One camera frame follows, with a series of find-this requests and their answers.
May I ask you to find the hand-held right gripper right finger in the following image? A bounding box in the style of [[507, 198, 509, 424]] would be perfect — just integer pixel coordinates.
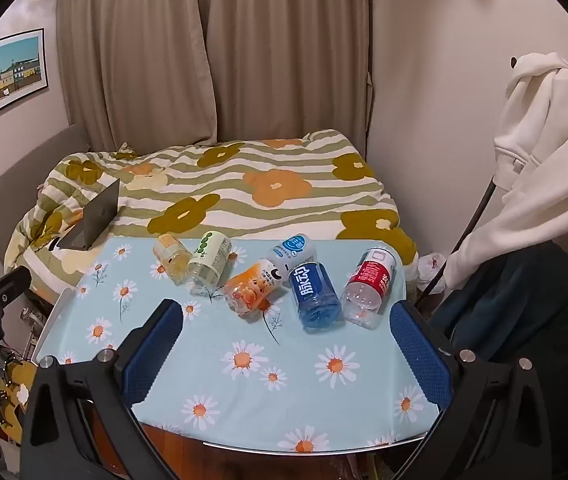
[[389, 299, 565, 480]]

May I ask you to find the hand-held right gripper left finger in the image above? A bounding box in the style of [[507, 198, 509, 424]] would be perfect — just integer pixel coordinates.
[[21, 299, 185, 480]]

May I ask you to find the red label plastic cup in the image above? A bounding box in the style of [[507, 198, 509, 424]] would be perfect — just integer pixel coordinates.
[[341, 247, 398, 330]]

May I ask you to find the yellow label plastic cup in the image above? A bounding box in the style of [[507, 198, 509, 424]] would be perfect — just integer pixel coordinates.
[[152, 233, 190, 282]]

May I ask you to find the green label plastic cup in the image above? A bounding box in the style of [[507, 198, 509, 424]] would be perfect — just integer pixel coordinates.
[[186, 230, 233, 297]]

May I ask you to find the orange label plastic cup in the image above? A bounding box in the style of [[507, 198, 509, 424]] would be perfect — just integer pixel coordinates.
[[223, 258, 283, 316]]

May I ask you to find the white blue label plastic cup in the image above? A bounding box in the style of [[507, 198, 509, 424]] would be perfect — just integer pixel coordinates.
[[265, 232, 318, 282]]

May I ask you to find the white table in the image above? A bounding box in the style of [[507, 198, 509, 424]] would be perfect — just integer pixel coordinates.
[[33, 287, 417, 453]]

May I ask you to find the yellow floral cushion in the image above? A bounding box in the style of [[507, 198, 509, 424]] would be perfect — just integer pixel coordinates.
[[0, 357, 39, 443]]

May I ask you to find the white plastic bag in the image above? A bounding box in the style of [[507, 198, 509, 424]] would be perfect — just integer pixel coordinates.
[[416, 252, 448, 292]]

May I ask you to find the grey upholstered headboard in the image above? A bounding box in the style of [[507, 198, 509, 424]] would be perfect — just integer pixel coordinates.
[[0, 124, 91, 263]]

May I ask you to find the grey laptop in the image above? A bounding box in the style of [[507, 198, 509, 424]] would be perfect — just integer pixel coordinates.
[[57, 177, 121, 252]]

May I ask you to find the dark blue garment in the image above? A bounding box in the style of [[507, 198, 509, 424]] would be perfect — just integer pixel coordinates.
[[428, 239, 568, 480]]

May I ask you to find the blue daisy tablecloth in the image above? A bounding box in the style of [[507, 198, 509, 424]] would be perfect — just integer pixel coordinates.
[[34, 236, 443, 454]]

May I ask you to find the black rack pole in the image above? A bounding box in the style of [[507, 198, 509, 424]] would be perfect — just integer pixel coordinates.
[[416, 174, 498, 307]]

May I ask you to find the striped floral blanket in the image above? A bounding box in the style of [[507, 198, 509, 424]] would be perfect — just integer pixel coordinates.
[[4, 129, 420, 293]]

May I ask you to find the white hoodie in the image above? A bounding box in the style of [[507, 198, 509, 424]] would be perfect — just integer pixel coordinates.
[[443, 52, 568, 292]]

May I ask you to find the beige curtain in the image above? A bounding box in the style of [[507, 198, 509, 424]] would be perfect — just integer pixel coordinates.
[[206, 0, 373, 162], [55, 0, 221, 155]]

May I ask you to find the framed wall poster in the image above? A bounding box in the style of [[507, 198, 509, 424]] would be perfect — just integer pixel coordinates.
[[0, 28, 47, 134]]

